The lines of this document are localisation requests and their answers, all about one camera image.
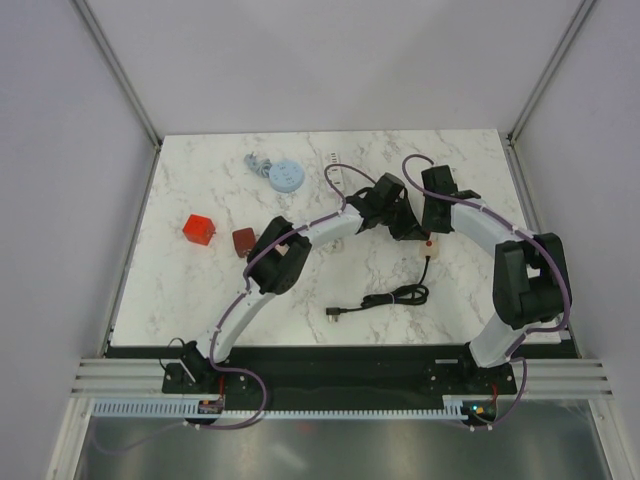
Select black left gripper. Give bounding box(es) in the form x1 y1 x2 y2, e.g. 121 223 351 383
380 199 428 244

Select beige red power strip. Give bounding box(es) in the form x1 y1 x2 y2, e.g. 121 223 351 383
418 233 440 259

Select black plug with cable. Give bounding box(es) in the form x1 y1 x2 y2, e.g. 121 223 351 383
325 256 431 321

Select white power strip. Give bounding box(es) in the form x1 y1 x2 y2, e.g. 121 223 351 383
321 151 345 193

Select dark red carp adapter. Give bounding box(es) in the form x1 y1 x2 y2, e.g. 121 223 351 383
232 227 257 258

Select red socket cube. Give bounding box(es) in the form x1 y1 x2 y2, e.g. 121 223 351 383
182 214 216 246

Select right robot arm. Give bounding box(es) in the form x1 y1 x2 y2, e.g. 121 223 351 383
421 166 572 394

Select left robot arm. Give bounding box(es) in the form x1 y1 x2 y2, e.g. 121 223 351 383
184 173 430 393

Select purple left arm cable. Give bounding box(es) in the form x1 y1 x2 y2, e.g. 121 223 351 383
92 164 381 452

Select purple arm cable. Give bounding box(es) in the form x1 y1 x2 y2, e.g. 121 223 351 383
402 153 574 433
92 164 381 452

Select grey coiled socket cable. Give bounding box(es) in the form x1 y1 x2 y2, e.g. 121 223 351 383
243 152 305 193

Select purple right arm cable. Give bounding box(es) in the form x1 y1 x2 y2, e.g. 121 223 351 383
402 153 574 433

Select white slotted cable duct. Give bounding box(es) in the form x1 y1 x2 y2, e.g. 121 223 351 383
92 394 474 420

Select aluminium front rail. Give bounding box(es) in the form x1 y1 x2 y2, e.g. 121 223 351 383
71 359 612 409

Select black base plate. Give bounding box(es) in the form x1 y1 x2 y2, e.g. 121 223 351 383
102 343 581 401

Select right aluminium frame post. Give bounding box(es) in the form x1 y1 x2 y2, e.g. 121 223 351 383
504 0 599 149

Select aluminium frame post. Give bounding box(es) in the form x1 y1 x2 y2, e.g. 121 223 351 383
69 0 164 149
504 0 599 149

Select left aluminium frame post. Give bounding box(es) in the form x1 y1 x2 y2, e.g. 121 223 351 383
69 0 164 149

